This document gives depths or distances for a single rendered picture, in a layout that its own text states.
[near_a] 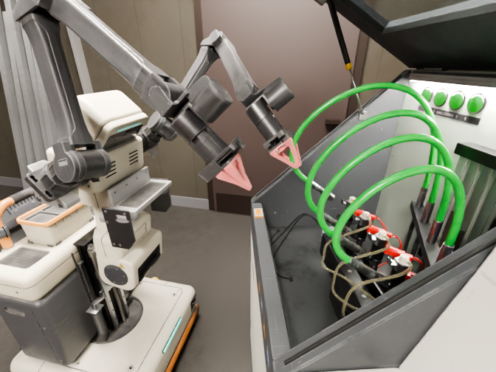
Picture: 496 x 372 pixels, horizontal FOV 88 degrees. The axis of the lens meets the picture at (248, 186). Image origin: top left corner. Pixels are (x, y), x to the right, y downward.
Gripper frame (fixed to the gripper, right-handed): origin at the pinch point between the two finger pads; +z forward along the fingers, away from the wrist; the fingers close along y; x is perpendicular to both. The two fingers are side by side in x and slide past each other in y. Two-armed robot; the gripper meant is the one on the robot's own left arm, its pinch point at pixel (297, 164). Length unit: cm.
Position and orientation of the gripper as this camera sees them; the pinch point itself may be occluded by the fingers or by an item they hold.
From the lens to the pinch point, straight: 69.9
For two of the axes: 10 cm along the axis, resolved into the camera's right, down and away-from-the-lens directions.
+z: 5.9, 8.1, -0.4
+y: 3.6, -2.1, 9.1
